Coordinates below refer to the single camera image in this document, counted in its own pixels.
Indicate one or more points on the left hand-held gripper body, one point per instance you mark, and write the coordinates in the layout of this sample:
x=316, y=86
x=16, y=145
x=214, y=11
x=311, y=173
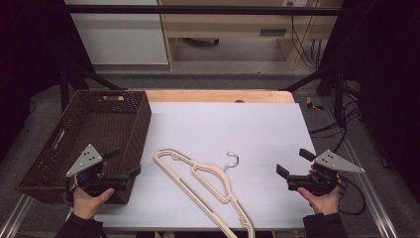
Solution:
x=95, y=183

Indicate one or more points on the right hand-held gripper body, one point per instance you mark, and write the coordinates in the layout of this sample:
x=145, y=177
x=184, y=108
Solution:
x=317, y=183

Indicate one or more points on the brown woven basket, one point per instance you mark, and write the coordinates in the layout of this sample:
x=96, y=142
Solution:
x=99, y=129

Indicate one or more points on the person's right hand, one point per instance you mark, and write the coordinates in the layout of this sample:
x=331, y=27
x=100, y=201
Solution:
x=325, y=203

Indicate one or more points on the person's left hand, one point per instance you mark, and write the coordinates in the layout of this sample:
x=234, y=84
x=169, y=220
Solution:
x=87, y=205

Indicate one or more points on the yellow and black object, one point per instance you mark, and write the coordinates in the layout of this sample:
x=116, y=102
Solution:
x=310, y=103

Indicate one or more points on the white table mat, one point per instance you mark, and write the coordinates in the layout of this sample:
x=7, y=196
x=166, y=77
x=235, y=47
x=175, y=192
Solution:
x=231, y=132

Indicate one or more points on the black stand strut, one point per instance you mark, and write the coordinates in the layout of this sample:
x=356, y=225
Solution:
x=64, y=89
x=338, y=95

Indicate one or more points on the black curtain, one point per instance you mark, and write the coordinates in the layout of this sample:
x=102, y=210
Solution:
x=29, y=66
x=386, y=82

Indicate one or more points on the white cabinet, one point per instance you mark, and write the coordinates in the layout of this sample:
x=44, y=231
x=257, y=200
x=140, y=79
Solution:
x=122, y=39

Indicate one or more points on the light wooden desk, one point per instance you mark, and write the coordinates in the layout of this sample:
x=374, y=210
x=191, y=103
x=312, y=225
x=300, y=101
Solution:
x=231, y=23

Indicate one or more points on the aluminium rail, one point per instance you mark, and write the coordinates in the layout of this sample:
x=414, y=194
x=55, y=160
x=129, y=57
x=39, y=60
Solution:
x=13, y=218
x=369, y=195

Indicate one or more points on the black horizontal frame bar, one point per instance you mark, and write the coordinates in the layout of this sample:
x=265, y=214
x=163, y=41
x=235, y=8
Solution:
x=198, y=10

